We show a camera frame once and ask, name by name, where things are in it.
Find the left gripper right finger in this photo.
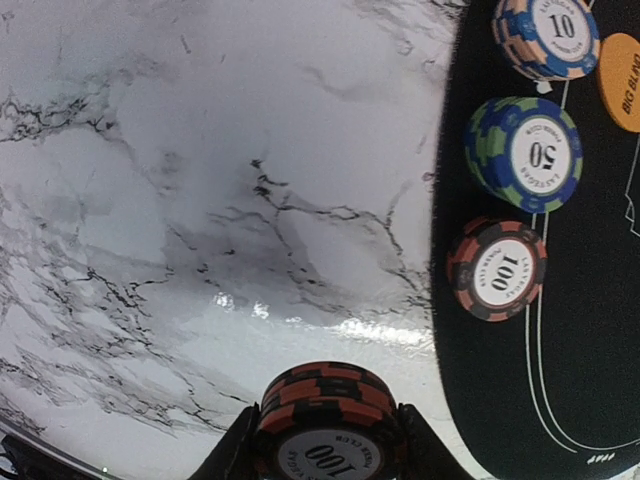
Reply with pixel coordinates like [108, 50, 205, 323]
[398, 404, 473, 480]

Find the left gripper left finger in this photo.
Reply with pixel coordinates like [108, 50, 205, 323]
[190, 403, 260, 480]

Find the red poker chip stack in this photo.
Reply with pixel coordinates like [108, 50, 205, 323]
[252, 361, 407, 480]

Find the green chip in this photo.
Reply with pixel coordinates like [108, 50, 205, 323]
[463, 96, 583, 214]

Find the grey chip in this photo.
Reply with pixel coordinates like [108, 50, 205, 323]
[490, 0, 600, 81]

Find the orange big blind button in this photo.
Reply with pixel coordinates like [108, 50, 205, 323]
[597, 33, 639, 133]

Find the round black poker mat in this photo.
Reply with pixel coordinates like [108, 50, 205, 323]
[431, 1, 639, 479]

